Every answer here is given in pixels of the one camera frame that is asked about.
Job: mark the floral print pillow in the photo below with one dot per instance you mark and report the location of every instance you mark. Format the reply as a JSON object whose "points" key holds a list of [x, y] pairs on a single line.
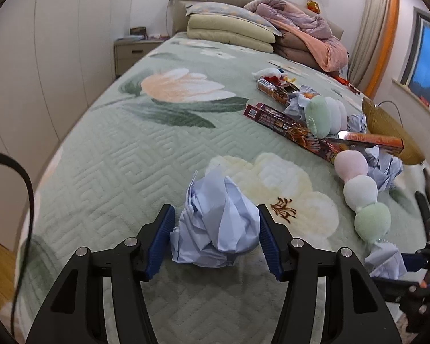
{"points": [[222, 9]]}

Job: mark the beige orange curtain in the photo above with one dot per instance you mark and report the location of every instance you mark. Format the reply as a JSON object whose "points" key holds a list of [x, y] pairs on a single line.
{"points": [[371, 25]]}

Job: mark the long orange box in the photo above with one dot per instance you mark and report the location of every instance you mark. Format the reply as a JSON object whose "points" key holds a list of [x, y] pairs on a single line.
{"points": [[372, 141]]}

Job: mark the green floral bed blanket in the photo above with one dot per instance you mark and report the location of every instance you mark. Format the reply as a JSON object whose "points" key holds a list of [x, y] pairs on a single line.
{"points": [[129, 172]]}

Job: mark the white wardrobe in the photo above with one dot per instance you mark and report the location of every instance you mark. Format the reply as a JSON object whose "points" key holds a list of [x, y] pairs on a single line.
{"points": [[57, 43]]}

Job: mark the books on nightstand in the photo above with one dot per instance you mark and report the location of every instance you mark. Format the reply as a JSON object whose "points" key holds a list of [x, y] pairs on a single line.
{"points": [[129, 37]]}

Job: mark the white plush duck toy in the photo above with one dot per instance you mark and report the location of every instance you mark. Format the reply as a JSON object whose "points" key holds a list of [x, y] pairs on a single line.
{"points": [[268, 73]]}

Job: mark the long dark red box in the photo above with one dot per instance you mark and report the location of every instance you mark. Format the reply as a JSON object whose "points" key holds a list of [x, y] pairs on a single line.
{"points": [[279, 123]]}

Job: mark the long printed cardboard box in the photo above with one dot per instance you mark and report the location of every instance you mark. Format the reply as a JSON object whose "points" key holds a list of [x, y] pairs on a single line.
{"points": [[272, 91]]}

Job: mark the pink quilt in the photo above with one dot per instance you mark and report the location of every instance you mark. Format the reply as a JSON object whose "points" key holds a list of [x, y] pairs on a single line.
{"points": [[301, 25]]}

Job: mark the pastel plush dango skewer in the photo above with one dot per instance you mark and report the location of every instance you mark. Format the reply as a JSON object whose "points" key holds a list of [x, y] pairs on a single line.
{"points": [[319, 114], [360, 193]]}

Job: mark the small red sill item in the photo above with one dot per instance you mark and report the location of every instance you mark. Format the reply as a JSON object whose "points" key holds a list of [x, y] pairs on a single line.
{"points": [[424, 101]]}

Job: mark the cream pillow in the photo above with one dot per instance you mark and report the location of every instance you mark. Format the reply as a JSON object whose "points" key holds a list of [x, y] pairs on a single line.
{"points": [[229, 39], [218, 23]]}

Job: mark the red gold wall ornament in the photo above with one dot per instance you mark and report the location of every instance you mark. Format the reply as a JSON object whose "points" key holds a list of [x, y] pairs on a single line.
{"points": [[312, 6]]}

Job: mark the dark framed window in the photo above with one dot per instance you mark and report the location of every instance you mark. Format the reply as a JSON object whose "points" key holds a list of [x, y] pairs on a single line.
{"points": [[426, 53]]}

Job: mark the dark box on nightstand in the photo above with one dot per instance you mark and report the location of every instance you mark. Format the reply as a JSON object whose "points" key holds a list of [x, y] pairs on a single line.
{"points": [[138, 31]]}

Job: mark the orange red small toy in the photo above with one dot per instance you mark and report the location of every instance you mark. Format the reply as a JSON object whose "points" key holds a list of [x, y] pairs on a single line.
{"points": [[347, 84]]}

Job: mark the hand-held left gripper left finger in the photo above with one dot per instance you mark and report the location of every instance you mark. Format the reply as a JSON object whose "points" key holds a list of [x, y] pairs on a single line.
{"points": [[161, 240]]}

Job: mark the brown bristle hand brush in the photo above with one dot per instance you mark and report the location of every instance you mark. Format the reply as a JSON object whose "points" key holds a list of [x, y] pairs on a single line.
{"points": [[424, 215]]}

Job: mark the gold ribbed bowl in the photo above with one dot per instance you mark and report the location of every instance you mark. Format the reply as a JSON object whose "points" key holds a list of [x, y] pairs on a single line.
{"points": [[387, 125]]}

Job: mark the beige nightstand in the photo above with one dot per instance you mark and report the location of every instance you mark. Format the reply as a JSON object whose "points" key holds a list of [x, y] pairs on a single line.
{"points": [[132, 57]]}

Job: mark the brown folded quilt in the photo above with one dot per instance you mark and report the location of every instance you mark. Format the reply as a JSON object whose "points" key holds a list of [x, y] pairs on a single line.
{"points": [[290, 48]]}

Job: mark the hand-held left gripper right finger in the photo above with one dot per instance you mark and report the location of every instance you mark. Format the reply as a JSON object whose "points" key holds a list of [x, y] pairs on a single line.
{"points": [[270, 243]]}

